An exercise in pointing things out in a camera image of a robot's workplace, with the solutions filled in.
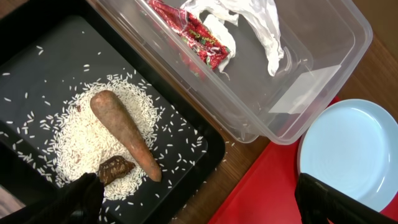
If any red snack wrapper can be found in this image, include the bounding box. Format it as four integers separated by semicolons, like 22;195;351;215
147;0;229;70

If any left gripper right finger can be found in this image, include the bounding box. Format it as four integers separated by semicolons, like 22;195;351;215
295;173;397;224

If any clear plastic waste bin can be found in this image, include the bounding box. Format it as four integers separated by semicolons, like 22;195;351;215
96;0;373;144

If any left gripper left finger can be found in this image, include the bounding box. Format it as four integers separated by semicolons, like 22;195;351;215
1;173;104;224

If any white tissue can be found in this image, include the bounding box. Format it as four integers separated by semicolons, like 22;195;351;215
180;0;284;77

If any black waste tray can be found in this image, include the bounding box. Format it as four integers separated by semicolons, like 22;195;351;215
1;1;225;223

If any orange carrot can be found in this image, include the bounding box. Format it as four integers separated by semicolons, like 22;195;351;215
90;90;162;182

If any large light blue plate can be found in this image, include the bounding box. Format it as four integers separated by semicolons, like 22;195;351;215
297;99;397;212

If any brown food scrap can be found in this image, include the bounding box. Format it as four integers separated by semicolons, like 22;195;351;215
98;156;135;186

